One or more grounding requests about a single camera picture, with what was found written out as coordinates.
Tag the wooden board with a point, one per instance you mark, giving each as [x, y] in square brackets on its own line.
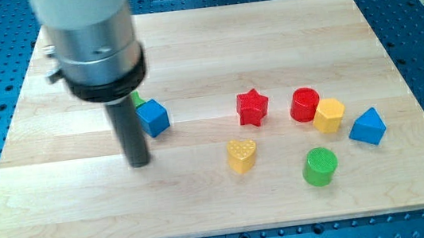
[63, 175]

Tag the green cylinder block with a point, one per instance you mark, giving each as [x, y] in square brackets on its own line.
[320, 166]

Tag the red cylinder block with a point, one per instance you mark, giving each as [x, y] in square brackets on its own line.
[304, 104]

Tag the green star block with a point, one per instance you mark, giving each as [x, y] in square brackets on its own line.
[137, 100]

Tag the yellow heart block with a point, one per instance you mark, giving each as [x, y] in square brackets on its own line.
[241, 155]

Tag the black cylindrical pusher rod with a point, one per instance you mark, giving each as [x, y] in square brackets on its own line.
[129, 131]

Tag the red star block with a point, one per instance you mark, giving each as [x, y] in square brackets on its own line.
[251, 107]

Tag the yellow hexagon block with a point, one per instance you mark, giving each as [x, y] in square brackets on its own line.
[328, 115]

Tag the blue triangle block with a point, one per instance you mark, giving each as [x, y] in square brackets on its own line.
[368, 128]

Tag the blue cube block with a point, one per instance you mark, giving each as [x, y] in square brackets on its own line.
[153, 117]

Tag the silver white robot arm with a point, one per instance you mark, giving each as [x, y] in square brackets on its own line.
[100, 60]

